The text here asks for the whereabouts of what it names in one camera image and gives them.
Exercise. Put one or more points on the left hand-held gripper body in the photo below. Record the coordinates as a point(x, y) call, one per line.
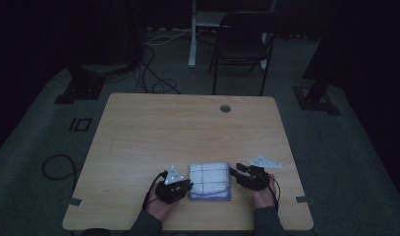
point(169, 193)

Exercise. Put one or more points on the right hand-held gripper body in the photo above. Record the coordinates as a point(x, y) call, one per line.
point(256, 180)

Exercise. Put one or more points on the white cloth with blue grid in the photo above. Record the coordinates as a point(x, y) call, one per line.
point(210, 180)

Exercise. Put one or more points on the person's left hand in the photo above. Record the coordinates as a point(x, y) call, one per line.
point(160, 208)

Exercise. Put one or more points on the person's right hand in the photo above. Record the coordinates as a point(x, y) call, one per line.
point(264, 196)

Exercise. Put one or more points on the grey tape piece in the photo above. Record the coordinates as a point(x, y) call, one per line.
point(75, 202)
point(304, 199)

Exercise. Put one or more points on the black stand base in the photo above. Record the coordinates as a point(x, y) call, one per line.
point(315, 98)
point(83, 88)

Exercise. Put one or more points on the black folding chair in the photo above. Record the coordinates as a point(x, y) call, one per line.
point(241, 46)

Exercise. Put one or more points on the round grey stand base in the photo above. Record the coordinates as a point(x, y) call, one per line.
point(105, 68)

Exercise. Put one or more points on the white desk frame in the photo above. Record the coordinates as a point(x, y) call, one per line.
point(192, 39)

